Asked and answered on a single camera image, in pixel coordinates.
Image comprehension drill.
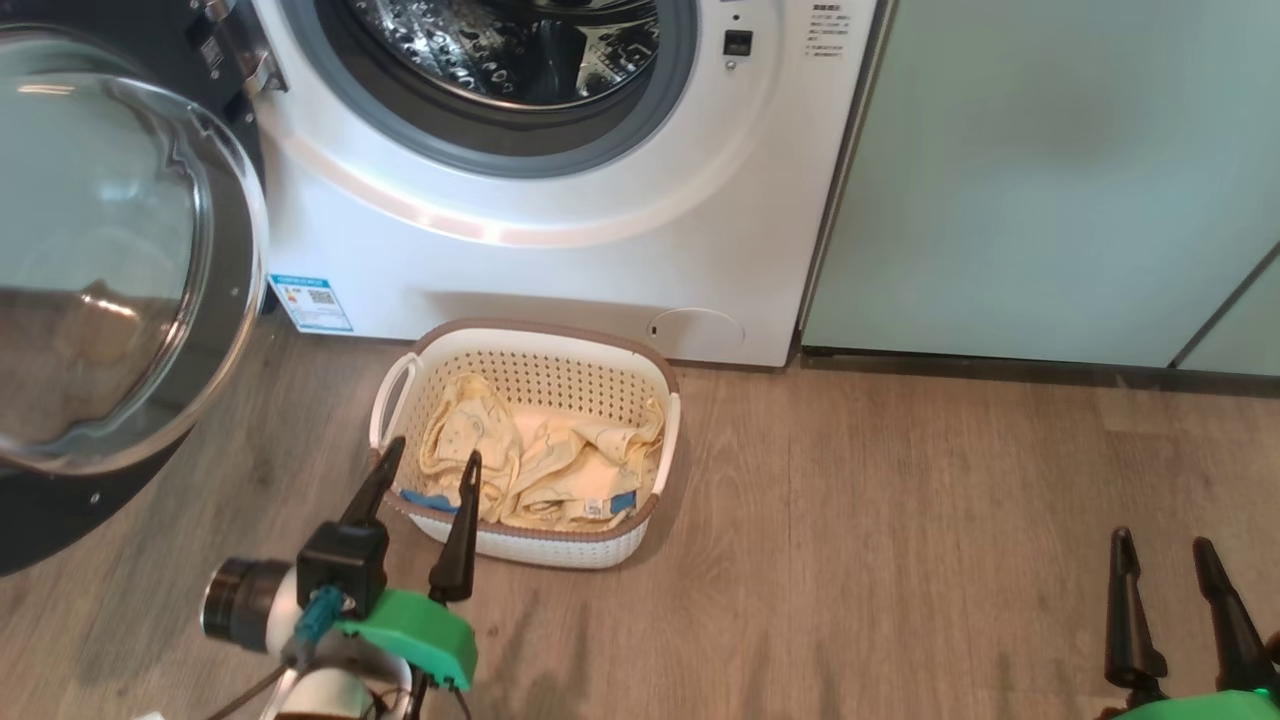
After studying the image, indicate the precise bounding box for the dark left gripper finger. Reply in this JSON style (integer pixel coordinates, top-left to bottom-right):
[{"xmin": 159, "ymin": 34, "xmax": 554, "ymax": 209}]
[
  {"xmin": 430, "ymin": 450, "xmax": 484, "ymax": 605},
  {"xmin": 340, "ymin": 437, "xmax": 407, "ymax": 527}
]

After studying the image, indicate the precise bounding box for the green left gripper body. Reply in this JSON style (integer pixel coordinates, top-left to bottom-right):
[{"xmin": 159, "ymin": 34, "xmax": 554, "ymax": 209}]
[{"xmin": 335, "ymin": 588, "xmax": 479, "ymax": 693}]

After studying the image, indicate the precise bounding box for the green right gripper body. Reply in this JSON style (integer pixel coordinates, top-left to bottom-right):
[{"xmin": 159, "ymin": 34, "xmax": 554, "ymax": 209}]
[{"xmin": 1100, "ymin": 688, "xmax": 1280, "ymax": 720}]

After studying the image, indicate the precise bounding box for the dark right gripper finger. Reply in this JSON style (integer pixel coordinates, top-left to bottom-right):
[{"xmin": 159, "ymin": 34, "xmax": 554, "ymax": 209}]
[
  {"xmin": 1104, "ymin": 527, "xmax": 1169, "ymax": 692},
  {"xmin": 1192, "ymin": 537, "xmax": 1280, "ymax": 694}
]

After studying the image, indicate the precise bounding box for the pale yellow garment blue trim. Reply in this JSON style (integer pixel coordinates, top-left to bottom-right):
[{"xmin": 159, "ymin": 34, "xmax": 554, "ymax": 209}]
[{"xmin": 400, "ymin": 400, "xmax": 667, "ymax": 532}]

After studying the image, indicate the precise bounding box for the round dark glass washer door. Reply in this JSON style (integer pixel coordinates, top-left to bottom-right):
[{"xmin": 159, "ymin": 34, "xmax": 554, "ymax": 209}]
[{"xmin": 0, "ymin": 0, "xmax": 273, "ymax": 579}]

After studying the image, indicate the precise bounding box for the white front-load washing machine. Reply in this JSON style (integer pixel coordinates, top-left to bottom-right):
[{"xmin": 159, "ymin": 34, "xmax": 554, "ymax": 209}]
[{"xmin": 245, "ymin": 0, "xmax": 893, "ymax": 370}]

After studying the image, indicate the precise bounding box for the black metal door hinge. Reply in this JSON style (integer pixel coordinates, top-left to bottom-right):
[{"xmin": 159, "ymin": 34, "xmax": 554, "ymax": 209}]
[{"xmin": 205, "ymin": 0, "xmax": 288, "ymax": 97}]

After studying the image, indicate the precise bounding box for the white perforated basket brown rim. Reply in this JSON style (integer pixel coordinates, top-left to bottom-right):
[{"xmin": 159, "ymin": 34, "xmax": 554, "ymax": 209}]
[{"xmin": 368, "ymin": 319, "xmax": 683, "ymax": 571}]

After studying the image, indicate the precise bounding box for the blue energy label sticker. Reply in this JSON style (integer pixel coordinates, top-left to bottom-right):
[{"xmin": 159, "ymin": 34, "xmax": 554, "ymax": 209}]
[{"xmin": 268, "ymin": 273, "xmax": 355, "ymax": 335}]

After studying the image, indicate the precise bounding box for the round white filter cap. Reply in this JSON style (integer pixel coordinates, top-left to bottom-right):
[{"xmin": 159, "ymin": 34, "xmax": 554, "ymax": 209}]
[{"xmin": 650, "ymin": 308, "xmax": 746, "ymax": 353}]

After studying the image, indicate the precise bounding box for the pale green plain cabinet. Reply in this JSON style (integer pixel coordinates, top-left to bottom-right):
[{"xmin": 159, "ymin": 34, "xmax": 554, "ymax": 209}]
[{"xmin": 800, "ymin": 0, "xmax": 1280, "ymax": 380}]

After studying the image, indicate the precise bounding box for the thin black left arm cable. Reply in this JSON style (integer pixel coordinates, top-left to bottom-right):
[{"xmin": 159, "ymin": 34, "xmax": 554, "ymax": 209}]
[{"xmin": 205, "ymin": 660, "xmax": 301, "ymax": 720}]

